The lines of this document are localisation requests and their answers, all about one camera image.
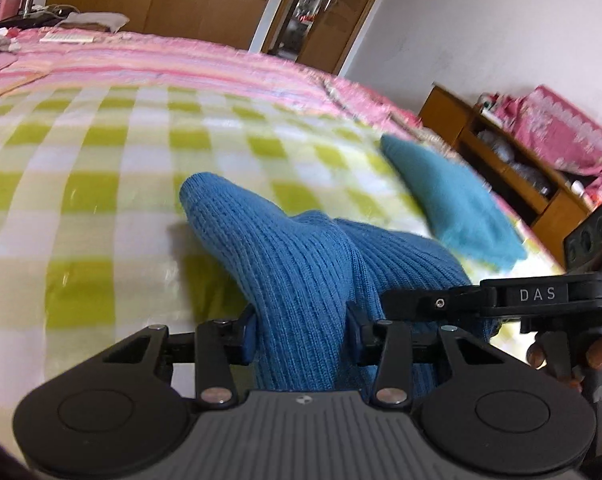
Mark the wooden door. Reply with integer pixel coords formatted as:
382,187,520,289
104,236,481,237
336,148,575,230
258,0,398,77

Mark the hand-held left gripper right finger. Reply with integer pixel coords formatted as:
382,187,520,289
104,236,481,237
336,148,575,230
346,302,499,408

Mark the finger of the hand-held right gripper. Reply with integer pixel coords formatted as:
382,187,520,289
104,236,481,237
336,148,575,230
382,284,484,322

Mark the pink floral quilt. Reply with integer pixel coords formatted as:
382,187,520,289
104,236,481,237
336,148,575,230
326,75,446,147

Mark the pink floral cloth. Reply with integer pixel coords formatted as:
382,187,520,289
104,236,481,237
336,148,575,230
485,85,602,192

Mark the flat white box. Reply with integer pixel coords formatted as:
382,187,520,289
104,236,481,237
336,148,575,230
40,31,94,45

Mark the teal folded cloth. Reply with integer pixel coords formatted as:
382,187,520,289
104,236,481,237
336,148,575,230
380,134,528,267

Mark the blue knit sweater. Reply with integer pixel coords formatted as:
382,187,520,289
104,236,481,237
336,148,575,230
180,172,502,393

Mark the white cloth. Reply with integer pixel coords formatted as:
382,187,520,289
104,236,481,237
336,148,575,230
56,10,130,34

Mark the pink container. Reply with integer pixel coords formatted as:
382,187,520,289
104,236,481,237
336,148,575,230
0,0,29,23

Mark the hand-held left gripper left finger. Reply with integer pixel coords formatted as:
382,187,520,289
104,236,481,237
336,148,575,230
103,305,256,408

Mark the wooden cabinet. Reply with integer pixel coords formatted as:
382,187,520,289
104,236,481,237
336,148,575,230
420,85,598,268

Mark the clear plastic bag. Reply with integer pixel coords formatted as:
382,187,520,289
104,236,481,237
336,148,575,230
476,130,518,162
511,160,552,197

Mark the pink striped bed sheet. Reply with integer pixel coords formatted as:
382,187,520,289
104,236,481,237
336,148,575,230
0,27,362,126

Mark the green checkered sheet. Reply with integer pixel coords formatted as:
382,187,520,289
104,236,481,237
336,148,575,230
0,84,566,441

